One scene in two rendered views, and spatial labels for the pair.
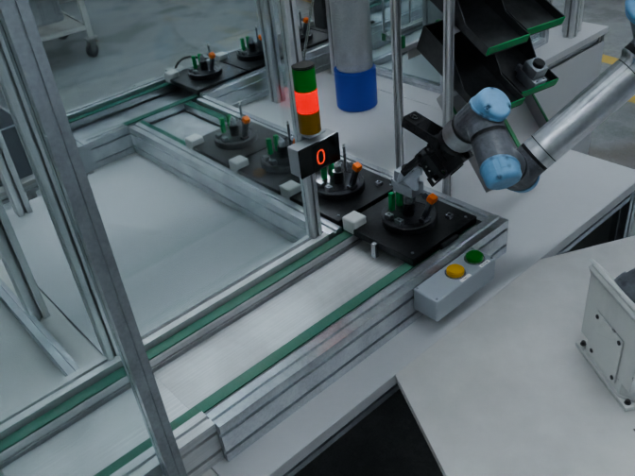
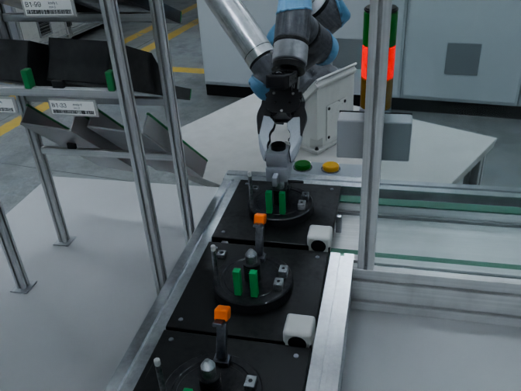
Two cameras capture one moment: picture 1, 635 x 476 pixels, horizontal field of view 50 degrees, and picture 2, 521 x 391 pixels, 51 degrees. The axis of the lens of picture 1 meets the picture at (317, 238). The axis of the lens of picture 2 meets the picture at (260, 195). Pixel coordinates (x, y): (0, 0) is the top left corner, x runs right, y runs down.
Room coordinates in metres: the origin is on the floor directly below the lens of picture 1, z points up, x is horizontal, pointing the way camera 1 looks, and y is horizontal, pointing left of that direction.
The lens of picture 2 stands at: (2.05, 0.52, 1.60)
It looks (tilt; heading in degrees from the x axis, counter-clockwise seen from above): 31 degrees down; 233
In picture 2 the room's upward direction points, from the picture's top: 4 degrees counter-clockwise
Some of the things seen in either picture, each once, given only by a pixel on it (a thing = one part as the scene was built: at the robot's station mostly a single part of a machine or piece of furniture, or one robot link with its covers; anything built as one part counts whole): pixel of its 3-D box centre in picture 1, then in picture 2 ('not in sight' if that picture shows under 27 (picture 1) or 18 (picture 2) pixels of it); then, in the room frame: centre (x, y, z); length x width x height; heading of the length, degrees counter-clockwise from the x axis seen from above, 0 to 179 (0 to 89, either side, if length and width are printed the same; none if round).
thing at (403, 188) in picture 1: (404, 178); (277, 161); (1.43, -0.23, 1.09); 0.08 x 0.04 x 0.07; 38
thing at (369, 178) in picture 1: (337, 174); (252, 268); (1.62, -0.08, 1.01); 0.24 x 0.24 x 0.13; 38
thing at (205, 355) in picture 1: (317, 291); (422, 250); (1.25, 0.02, 0.91); 0.84 x 0.28 x 0.10; 128
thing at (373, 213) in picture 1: (408, 223); (280, 212); (1.42, -0.24, 0.96); 0.24 x 0.24 x 0.02; 38
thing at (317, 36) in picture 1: (296, 28); not in sight; (2.95, -0.02, 1.01); 0.24 x 0.24 x 0.13; 38
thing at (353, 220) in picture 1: (354, 222); (319, 239); (1.44, -0.10, 0.97); 0.05 x 0.05 x 0.04; 38
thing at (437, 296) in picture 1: (454, 282); (330, 179); (1.20, -0.30, 0.93); 0.21 x 0.07 x 0.06; 128
